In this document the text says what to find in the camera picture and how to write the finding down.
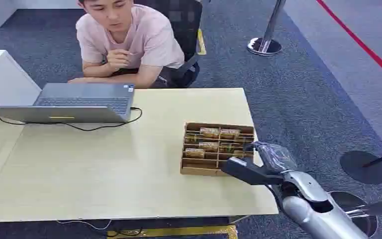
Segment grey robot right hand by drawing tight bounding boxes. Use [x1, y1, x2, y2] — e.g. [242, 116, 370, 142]
[221, 140, 298, 186]

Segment printed card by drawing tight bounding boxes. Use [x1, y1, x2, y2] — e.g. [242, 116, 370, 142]
[184, 148, 206, 159]
[219, 143, 236, 154]
[199, 127, 220, 139]
[184, 133, 201, 144]
[220, 128, 241, 140]
[198, 141, 219, 153]

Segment wooden card box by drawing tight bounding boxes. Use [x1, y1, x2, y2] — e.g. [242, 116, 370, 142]
[180, 122, 256, 177]

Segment yellow floor tape strip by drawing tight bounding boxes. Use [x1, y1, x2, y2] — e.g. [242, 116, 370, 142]
[106, 225, 238, 239]
[196, 28, 207, 56]

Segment red floor tape line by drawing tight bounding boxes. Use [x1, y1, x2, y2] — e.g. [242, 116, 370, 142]
[316, 0, 382, 88]

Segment black office chair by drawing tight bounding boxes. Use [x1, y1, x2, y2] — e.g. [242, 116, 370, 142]
[134, 0, 204, 89]

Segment person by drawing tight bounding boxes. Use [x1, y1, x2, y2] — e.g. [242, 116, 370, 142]
[67, 0, 200, 89]

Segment person's right hand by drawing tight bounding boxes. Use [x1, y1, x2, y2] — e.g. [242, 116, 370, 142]
[106, 49, 134, 72]

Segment grey laptop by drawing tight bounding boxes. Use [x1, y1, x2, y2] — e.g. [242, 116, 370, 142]
[0, 83, 136, 124]

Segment white cabinet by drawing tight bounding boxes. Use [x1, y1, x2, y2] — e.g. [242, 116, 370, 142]
[0, 49, 43, 107]

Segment chrome stanchion post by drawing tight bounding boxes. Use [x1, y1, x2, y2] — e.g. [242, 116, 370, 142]
[247, 0, 287, 56]

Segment black laptop cable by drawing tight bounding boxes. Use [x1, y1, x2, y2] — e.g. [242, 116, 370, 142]
[0, 106, 143, 132]

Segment black floor cable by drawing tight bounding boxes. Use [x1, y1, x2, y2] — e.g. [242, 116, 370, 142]
[106, 227, 145, 238]

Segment white cable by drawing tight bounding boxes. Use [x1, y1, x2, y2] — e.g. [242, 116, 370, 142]
[56, 219, 113, 231]

